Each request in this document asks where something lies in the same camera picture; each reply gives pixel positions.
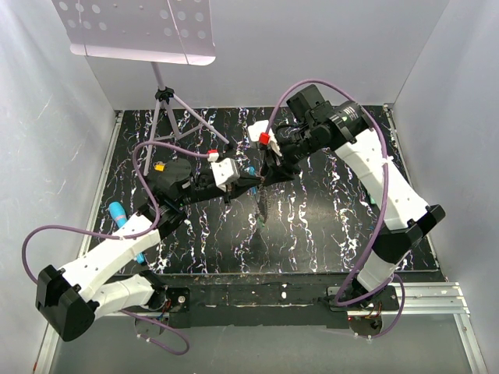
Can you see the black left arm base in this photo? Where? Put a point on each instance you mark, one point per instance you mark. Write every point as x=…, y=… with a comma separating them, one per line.
x=175, y=300

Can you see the cyan blue marker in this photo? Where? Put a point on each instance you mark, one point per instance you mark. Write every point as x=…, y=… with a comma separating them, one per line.
x=119, y=216

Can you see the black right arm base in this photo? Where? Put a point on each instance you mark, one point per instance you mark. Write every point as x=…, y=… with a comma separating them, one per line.
x=370, y=325

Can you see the white music stand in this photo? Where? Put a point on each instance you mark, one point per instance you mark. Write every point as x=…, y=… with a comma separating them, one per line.
x=172, y=32

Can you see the yellow key tag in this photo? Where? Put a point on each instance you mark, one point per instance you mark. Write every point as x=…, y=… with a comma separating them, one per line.
x=159, y=166

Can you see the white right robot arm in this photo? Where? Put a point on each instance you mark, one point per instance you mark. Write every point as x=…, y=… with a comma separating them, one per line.
x=351, y=132

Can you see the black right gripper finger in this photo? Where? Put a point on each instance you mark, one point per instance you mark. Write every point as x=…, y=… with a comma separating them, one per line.
x=288, y=173
x=271, y=169

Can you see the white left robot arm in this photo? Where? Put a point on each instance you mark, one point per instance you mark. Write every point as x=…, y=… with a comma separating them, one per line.
x=72, y=297

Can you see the blue key tag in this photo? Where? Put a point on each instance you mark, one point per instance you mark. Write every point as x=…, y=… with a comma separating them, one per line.
x=252, y=172

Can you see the aluminium frame rail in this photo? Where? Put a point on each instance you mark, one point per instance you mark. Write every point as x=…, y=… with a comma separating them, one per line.
x=104, y=171

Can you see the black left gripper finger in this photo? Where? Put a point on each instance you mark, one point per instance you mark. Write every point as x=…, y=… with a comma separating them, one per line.
x=236, y=190
x=245, y=180

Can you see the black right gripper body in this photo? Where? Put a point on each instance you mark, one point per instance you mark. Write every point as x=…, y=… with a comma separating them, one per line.
x=274, y=148

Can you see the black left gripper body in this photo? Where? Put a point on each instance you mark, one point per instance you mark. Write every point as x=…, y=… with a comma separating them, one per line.
x=224, y=188

